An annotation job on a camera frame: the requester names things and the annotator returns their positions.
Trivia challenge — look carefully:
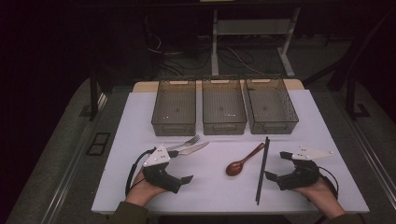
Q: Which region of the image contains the person's right hand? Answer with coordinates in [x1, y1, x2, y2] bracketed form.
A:
[292, 177, 346, 219]

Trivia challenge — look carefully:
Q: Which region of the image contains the black stand post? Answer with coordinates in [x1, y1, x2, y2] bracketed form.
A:
[346, 76, 372, 121]

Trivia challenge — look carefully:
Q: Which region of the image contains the white floor cable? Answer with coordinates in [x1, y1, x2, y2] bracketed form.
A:
[226, 46, 269, 77]

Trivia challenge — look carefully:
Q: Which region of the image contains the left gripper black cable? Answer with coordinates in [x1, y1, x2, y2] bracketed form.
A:
[124, 147, 157, 197]

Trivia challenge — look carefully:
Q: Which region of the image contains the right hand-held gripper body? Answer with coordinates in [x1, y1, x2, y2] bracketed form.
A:
[276, 145, 335, 191]

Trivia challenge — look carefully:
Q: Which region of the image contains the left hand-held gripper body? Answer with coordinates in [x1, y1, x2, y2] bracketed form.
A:
[141, 144, 185, 194]

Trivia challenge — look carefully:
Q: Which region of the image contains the person's left hand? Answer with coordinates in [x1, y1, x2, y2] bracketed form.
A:
[125, 170, 168, 207]

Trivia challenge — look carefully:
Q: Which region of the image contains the metal floor rail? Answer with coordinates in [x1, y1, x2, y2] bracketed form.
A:
[40, 92, 108, 224]
[337, 102, 396, 200]

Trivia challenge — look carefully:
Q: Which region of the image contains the white metal stand frame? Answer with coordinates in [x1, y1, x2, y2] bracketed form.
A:
[210, 7, 302, 78]

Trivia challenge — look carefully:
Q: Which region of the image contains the white table cover sheet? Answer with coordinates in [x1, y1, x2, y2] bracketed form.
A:
[91, 89, 371, 216]

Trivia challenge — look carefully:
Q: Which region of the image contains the brown wooden spoon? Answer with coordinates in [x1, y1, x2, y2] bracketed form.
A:
[225, 142, 266, 177]

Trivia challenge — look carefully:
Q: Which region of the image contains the black rectangular floor frame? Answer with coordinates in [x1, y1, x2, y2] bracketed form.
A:
[86, 132, 111, 157]

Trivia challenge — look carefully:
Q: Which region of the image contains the translucent grey storage bin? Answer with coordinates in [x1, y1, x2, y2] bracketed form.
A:
[244, 74, 300, 135]
[150, 77, 197, 137]
[201, 76, 248, 136]

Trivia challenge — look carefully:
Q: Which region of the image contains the silver metal knife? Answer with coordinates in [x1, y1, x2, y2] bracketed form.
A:
[177, 141, 210, 158]

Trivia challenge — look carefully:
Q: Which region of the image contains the silver metal fork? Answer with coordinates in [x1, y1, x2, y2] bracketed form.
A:
[166, 133, 201, 152]

